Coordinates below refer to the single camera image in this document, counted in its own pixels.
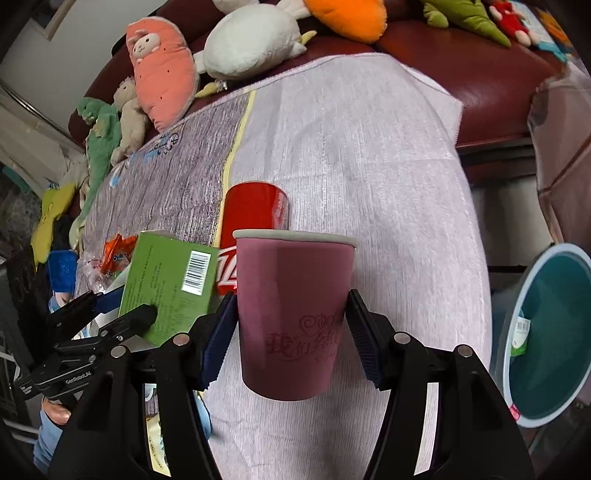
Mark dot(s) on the dark red leather sofa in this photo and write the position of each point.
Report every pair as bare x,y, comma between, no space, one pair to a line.
485,83

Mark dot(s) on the green cardboard box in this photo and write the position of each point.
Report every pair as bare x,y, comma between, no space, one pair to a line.
157,277

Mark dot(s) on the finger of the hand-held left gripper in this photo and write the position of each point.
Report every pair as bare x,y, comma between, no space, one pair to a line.
131,323
74,309

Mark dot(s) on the plaid blanket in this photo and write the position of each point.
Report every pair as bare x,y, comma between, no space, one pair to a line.
568,161

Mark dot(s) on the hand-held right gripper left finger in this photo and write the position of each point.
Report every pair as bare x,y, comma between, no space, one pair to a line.
217,344

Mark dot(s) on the person's left hand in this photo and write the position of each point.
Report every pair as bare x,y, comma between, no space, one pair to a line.
55,414

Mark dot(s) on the green labelled packet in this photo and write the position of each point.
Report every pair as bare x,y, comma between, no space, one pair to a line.
521,337

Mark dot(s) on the beige bear plush toy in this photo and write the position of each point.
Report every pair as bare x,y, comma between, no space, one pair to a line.
129,120

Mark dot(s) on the white radish plush toy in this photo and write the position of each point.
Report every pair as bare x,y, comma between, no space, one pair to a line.
249,46

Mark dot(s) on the pink carrot plush toy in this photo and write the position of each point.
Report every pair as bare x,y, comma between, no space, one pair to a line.
161,74

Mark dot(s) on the red drink can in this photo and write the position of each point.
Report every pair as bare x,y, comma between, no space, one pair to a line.
254,207

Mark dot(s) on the orange carrot plush toy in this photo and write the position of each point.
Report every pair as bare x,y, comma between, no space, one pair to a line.
346,16

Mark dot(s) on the yellow plush toy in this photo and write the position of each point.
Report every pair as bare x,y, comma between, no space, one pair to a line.
51,217

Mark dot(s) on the teal trash bin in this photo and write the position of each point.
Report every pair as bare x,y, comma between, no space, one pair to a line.
554,300

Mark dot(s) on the clear plastic bag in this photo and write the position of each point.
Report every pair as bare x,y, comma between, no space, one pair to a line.
92,277

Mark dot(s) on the orange snack wrapper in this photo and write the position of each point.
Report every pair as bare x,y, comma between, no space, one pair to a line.
115,256

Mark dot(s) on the white foam sheet cover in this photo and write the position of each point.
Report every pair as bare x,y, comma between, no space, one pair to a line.
369,184

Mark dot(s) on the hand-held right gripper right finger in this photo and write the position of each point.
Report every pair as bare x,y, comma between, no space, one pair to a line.
365,344

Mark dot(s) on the green dinosaur plush toy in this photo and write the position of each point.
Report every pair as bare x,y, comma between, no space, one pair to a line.
99,138

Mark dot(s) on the pink paper cup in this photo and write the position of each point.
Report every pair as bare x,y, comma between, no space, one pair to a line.
295,286

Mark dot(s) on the red plush doll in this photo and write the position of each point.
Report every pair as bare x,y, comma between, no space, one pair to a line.
510,21

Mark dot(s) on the green vegetable plush toy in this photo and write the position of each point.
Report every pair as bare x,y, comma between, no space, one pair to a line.
466,16

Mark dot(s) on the blue orange plush toy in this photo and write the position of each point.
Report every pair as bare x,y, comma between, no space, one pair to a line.
551,32

